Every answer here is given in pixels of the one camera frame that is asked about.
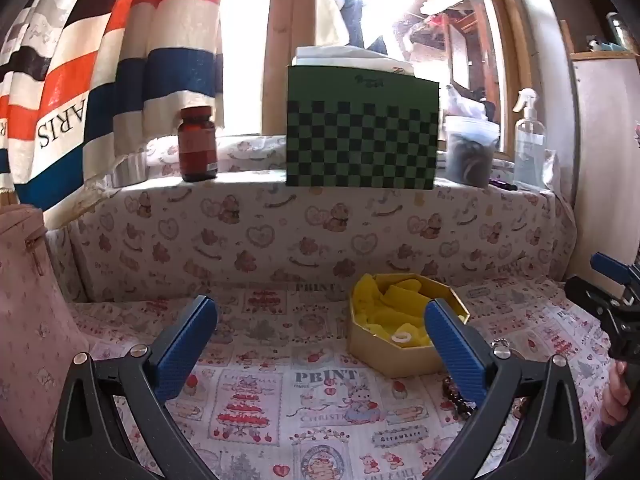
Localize striped curtain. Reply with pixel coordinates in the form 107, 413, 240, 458
0, 0, 233, 213

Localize white cabinet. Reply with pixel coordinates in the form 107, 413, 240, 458
569, 51, 640, 281

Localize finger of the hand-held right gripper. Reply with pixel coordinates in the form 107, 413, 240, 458
590, 252, 640, 288
564, 276, 628, 323

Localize yellow tissue paper lining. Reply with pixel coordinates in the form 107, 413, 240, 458
352, 273, 433, 348

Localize pink bag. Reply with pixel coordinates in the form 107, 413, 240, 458
0, 204, 91, 461

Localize wooden window frame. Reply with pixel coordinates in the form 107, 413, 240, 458
260, 0, 538, 161

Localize white paper stack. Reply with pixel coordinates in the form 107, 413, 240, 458
292, 45, 418, 77

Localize person's right hand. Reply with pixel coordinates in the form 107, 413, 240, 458
599, 360, 640, 429

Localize clear plastic tub dark contents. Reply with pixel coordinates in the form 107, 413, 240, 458
442, 115, 502, 189

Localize clear spray bottle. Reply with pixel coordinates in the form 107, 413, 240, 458
511, 88, 547, 191

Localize octagonal cardboard jewelry box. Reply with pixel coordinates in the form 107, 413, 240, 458
347, 273, 471, 380

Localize dark bead bracelet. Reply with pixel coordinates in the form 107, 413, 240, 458
440, 375, 482, 420

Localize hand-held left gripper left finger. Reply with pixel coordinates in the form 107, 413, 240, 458
52, 296, 217, 480

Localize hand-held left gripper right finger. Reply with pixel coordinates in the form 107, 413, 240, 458
424, 298, 587, 480

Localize bear print cloth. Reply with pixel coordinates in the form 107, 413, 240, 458
30, 135, 616, 480

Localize green checkered box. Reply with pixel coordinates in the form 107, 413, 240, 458
285, 64, 442, 191

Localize brown glass bottle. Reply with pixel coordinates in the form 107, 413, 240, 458
177, 106, 219, 183

